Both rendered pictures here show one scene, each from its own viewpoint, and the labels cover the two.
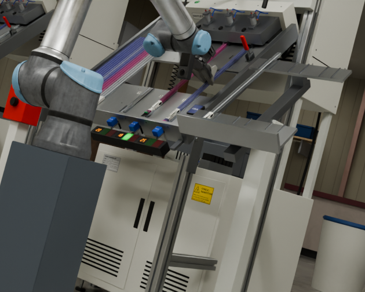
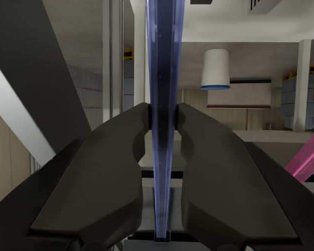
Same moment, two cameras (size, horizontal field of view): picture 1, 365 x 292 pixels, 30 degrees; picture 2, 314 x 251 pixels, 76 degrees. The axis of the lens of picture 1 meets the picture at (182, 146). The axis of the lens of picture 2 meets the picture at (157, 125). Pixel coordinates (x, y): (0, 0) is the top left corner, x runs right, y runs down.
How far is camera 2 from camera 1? 2.35 m
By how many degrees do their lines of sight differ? 42
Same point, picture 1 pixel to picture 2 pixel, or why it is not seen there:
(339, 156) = (252, 126)
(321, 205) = (250, 102)
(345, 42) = not seen: hidden behind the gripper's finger
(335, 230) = (220, 80)
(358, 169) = (243, 122)
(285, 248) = not seen: outside the picture
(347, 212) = (238, 102)
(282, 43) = not seen: hidden behind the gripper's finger
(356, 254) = (207, 72)
